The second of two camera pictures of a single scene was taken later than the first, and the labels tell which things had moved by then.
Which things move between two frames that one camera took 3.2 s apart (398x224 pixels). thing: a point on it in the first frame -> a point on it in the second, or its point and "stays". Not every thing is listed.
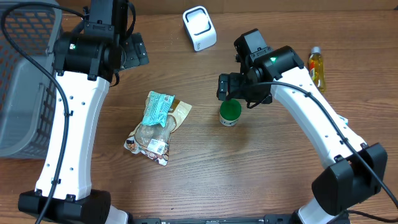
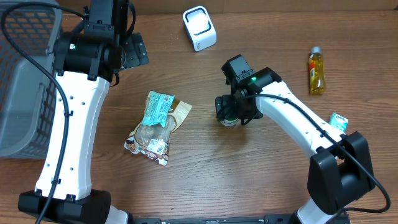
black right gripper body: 227,87 -> 224,109
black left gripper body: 135,55 stays
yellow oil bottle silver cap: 316,68 stays
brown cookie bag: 153,140 stays
